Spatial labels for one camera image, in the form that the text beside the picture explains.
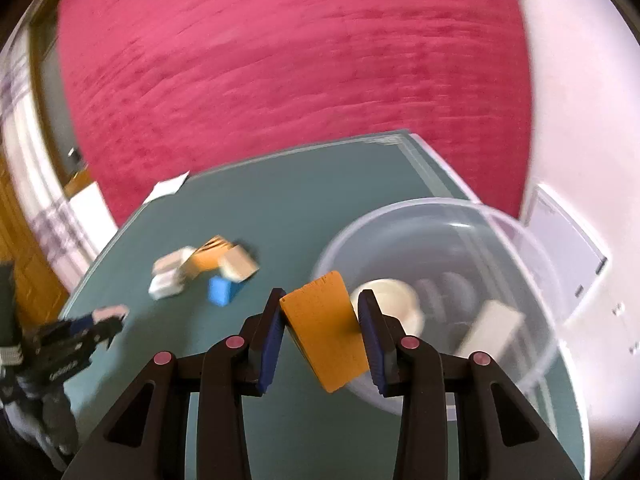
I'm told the white rectangular box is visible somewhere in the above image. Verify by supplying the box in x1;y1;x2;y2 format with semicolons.
456;300;525;360

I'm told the blue foam cube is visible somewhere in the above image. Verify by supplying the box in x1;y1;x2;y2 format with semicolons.
207;275;243;307

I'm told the pink white small dish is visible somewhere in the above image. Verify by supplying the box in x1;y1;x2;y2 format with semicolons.
350;278;425;336

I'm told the orange striped triangular block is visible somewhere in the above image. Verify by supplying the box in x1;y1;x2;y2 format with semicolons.
183;235;233;278
280;271;369;393

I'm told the light wooden triangle block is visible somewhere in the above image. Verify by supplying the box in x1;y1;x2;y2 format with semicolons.
219;245;259;283

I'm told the white stone-like block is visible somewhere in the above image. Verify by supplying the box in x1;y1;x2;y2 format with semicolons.
91;304;129;324

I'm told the pale wooden wedge block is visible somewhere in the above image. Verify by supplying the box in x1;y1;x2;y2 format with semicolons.
152;246;195;275

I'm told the patterned curtain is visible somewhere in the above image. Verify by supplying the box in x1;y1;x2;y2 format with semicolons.
1;30;99;290

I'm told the clear plastic bowl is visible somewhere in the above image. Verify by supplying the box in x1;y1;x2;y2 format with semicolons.
312;198;562;420

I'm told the green table mat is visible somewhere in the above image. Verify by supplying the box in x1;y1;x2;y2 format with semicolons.
63;133;582;479

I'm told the white paper slip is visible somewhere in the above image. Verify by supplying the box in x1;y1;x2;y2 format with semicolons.
143;171;190;204

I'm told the red quilted blanket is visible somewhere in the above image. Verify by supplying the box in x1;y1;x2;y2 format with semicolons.
58;0;532;223

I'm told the white wall panel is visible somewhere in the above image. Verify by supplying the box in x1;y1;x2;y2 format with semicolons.
524;182;612;326

